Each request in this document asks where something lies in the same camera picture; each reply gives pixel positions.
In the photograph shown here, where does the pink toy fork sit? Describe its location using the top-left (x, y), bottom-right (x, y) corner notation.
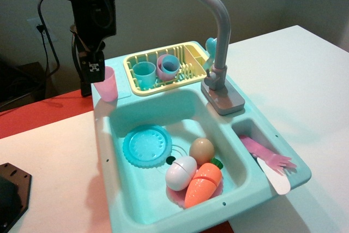
top-left (238, 135), bottom-right (297, 175)

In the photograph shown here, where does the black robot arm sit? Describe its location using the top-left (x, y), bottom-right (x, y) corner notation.
top-left (68, 0), bottom-right (116, 97)

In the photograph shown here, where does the grey toy faucet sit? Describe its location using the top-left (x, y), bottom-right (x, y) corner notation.
top-left (198, 0), bottom-right (245, 115)

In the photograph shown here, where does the orange toy carrot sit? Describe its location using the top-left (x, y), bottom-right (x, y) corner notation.
top-left (184, 158), bottom-right (224, 208)

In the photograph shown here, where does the black power cable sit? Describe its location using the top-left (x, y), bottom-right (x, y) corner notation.
top-left (0, 0), bottom-right (62, 108)

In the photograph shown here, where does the white toy egg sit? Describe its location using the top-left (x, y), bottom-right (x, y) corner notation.
top-left (165, 156), bottom-right (197, 191)

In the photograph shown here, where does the teal toy sink unit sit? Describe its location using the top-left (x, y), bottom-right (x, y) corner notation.
top-left (92, 55), bottom-right (311, 232)

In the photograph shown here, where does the blue cup inside pink cup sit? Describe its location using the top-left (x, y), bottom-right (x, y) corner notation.
top-left (160, 55), bottom-right (180, 74)

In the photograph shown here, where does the teal cup in rack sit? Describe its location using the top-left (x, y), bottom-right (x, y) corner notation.
top-left (133, 61), bottom-right (156, 89)

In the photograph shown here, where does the brown toy egg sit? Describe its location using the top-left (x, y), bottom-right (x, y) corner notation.
top-left (189, 138), bottom-right (215, 165)

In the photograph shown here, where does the blue toy spoon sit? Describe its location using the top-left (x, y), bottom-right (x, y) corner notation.
top-left (203, 38), bottom-right (217, 70)

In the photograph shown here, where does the yellow dish rack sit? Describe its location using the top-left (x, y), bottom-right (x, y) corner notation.
top-left (123, 42), bottom-right (208, 96)

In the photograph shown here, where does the pink cup in rack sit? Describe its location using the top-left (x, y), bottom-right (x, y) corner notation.
top-left (157, 54), bottom-right (179, 81)

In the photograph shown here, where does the pink plastic cup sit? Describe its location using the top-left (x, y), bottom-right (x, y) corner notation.
top-left (93, 66), bottom-right (118, 102)

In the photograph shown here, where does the white wall outlet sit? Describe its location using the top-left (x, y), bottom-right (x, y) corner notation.
top-left (27, 17), bottom-right (58, 44)

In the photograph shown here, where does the teal toy plate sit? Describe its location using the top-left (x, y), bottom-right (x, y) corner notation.
top-left (122, 124), bottom-right (172, 168)

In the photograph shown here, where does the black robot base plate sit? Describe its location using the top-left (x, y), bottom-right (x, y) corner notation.
top-left (1, 163), bottom-right (32, 232)

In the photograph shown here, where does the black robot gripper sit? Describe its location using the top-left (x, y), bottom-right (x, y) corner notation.
top-left (70, 0), bottom-right (116, 97)

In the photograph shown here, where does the white toy knife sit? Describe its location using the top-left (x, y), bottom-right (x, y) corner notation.
top-left (252, 153), bottom-right (291, 195)

